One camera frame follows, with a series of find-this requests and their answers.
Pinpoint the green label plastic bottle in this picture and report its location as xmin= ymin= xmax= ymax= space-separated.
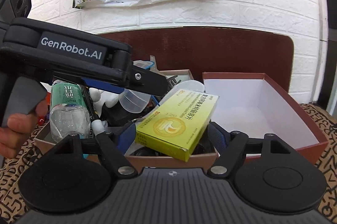
xmin=50 ymin=80 xmax=90 ymax=143

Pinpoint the brown open cardboard box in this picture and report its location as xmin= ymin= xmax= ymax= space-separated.
xmin=34 ymin=69 xmax=218 ymax=172

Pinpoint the yellow green medicine box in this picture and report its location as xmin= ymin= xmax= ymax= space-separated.
xmin=135 ymin=89 xmax=219 ymax=162

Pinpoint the letter patterned brown cloth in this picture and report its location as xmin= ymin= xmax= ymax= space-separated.
xmin=1 ymin=104 xmax=336 ymax=223

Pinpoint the person's left hand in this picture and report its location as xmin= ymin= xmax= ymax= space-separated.
xmin=0 ymin=100 xmax=48 ymax=159

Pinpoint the dark brown wooden headboard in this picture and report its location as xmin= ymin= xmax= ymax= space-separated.
xmin=104 ymin=27 xmax=294 ymax=103

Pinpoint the red lid box white inside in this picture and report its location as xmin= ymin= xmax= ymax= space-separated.
xmin=203 ymin=72 xmax=328 ymax=164

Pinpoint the clear bag blue rim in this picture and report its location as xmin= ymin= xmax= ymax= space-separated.
xmin=133 ymin=60 xmax=154 ymax=71

